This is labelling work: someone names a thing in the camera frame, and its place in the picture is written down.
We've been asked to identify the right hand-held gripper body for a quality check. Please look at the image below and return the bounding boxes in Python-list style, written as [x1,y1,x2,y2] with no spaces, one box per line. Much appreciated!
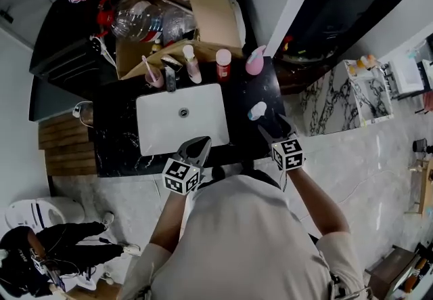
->
[271,137,305,172]

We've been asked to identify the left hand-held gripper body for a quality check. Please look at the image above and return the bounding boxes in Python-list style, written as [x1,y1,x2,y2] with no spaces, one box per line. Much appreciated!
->
[162,155,206,196]

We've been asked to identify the clear pump bottle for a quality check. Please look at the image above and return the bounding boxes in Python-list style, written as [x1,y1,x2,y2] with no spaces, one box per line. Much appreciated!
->
[248,101,268,121]

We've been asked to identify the person's right forearm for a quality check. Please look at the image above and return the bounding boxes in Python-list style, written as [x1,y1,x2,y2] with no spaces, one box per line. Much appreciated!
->
[286,167,351,237]

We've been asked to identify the person's left forearm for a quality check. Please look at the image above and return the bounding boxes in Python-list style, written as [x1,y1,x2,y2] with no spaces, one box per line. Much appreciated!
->
[148,190,187,254]

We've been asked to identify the pink spray bottle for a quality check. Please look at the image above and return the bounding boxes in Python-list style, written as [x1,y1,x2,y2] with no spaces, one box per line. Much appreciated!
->
[245,45,268,76]

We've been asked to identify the red bottle with pink cap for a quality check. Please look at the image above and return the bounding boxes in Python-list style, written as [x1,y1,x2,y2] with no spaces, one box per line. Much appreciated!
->
[215,49,233,84]

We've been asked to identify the pink lotion pump bottle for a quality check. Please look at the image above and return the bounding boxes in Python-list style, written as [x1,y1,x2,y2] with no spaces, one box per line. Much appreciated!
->
[182,44,203,85]

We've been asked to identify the person's left black shoe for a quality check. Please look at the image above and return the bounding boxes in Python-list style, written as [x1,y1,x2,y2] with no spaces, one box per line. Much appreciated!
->
[210,165,226,182]

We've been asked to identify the white sink basin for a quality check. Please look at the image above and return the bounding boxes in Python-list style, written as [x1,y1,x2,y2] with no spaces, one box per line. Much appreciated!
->
[135,83,231,157]

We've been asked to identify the white marble cabinet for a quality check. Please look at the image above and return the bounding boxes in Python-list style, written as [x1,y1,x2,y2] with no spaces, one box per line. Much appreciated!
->
[298,58,395,137]

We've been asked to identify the black marble vanity table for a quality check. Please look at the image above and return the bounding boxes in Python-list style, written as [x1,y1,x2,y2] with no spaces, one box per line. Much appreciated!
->
[92,56,287,178]

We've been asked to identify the pink cup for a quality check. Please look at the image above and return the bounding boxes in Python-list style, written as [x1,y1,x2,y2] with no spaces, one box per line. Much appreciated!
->
[144,66,165,88]

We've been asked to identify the pink toothbrush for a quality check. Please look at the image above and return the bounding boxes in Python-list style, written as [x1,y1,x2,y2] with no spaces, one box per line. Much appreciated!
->
[141,55,157,81]

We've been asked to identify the person's white shirt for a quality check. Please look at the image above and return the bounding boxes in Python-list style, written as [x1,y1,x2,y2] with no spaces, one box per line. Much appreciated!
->
[120,175,368,300]

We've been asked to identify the row of amber vials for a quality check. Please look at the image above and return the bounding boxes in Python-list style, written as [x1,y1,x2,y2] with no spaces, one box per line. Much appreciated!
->
[348,53,379,77]

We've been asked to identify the wooden slatted steps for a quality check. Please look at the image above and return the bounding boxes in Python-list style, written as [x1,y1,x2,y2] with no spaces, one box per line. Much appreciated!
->
[37,102,98,178]

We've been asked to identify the white plug adapter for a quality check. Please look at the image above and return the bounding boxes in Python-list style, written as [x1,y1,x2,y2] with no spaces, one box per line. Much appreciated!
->
[72,101,95,127]

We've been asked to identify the crumpled clear plastic bag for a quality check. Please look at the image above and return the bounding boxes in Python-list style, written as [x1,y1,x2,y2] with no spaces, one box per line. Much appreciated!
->
[162,7,198,47]

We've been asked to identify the white washbasin cabinet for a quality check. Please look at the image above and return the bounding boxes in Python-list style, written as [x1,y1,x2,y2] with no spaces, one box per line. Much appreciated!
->
[388,59,428,95]

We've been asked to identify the tall black appliance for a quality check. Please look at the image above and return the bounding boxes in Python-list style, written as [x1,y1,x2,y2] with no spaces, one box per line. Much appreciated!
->
[273,0,404,66]

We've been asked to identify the small black container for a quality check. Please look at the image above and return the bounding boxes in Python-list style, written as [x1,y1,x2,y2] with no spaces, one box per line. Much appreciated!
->
[412,137,428,154]

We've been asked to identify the open cardboard box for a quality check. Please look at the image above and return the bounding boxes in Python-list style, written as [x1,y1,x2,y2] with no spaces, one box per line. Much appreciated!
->
[115,0,245,81]

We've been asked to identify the wooden stool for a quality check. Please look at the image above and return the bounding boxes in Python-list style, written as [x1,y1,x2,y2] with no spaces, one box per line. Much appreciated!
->
[405,157,433,219]

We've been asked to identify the large clear water jug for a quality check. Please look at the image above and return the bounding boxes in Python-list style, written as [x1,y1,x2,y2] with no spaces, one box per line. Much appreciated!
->
[97,0,167,43]

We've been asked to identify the white toilet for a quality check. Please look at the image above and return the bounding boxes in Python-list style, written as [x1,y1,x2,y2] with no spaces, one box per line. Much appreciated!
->
[4,196,86,236]

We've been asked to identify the dark grey board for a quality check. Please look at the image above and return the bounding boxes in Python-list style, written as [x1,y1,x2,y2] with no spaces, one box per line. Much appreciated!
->
[28,74,95,123]

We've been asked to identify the black drawer cabinet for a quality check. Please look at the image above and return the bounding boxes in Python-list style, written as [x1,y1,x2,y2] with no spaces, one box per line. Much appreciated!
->
[28,0,120,83]

